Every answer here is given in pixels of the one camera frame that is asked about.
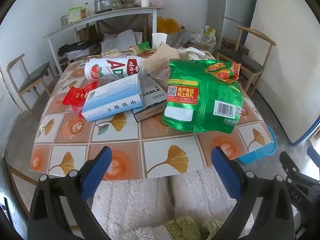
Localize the wooden chair dark seat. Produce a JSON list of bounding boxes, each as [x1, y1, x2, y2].
[[216, 25, 277, 93], [6, 53, 57, 120]]

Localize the grey plastic bag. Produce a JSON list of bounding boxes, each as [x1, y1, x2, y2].
[[166, 31, 193, 48]]

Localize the light blue medicine box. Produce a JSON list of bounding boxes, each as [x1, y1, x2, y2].
[[80, 74, 145, 122]]

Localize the white paper cup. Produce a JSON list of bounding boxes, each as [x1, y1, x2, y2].
[[152, 33, 167, 50]]

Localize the white mattress blue edge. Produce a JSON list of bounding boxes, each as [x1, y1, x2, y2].
[[244, 0, 320, 147]]

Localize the white drink bottle red cap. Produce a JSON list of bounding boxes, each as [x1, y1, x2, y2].
[[84, 57, 143, 82]]

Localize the red candy wrapper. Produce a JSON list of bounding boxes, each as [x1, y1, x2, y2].
[[62, 81, 99, 110]]

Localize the brown paper bag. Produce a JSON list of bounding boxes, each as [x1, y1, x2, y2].
[[142, 41, 187, 80]]

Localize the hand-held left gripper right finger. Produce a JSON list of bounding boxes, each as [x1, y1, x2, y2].
[[211, 146, 295, 240]]

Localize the yellow biscuit packet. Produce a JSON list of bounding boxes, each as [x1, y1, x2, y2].
[[101, 49, 121, 58]]

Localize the small green snack packet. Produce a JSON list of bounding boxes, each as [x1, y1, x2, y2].
[[136, 42, 150, 53]]

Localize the green yellow snack packet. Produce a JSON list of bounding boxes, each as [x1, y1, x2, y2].
[[129, 45, 156, 55]]

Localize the green foil snack bag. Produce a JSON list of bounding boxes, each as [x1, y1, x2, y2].
[[161, 58, 244, 133]]

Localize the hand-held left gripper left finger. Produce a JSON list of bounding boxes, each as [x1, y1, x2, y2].
[[27, 146, 112, 240]]

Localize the white foam sheets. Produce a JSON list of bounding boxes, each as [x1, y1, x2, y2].
[[101, 29, 143, 53]]

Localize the black cloth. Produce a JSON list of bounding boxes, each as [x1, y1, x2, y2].
[[58, 41, 100, 57]]

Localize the yellow plastic bag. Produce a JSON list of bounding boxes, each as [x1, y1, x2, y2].
[[157, 16, 180, 34]]

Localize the dark wooden stool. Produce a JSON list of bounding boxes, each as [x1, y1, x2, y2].
[[221, 37, 249, 55]]

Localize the green food package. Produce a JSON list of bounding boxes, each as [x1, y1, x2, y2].
[[68, 6, 83, 23]]

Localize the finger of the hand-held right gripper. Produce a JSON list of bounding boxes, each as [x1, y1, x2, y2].
[[279, 151, 320, 220], [307, 146, 320, 167]]

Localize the grey cable box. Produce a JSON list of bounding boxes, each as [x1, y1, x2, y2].
[[132, 74, 167, 123]]

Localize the person's white fluffy pants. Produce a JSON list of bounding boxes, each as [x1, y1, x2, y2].
[[91, 167, 253, 240]]

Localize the blue plastic mesh basket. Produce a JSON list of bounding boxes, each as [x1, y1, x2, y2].
[[237, 124, 277, 165]]

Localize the grey side table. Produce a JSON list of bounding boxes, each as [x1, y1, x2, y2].
[[42, 6, 162, 77]]

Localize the silver refrigerator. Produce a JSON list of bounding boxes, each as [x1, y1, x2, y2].
[[206, 0, 260, 55]]

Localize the brown cardboard box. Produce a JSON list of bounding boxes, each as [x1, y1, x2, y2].
[[76, 25, 98, 40]]

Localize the white green printed bag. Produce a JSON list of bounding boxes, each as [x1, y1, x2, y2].
[[201, 26, 217, 43]]

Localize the white cloth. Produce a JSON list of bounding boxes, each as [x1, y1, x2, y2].
[[176, 47, 216, 61]]

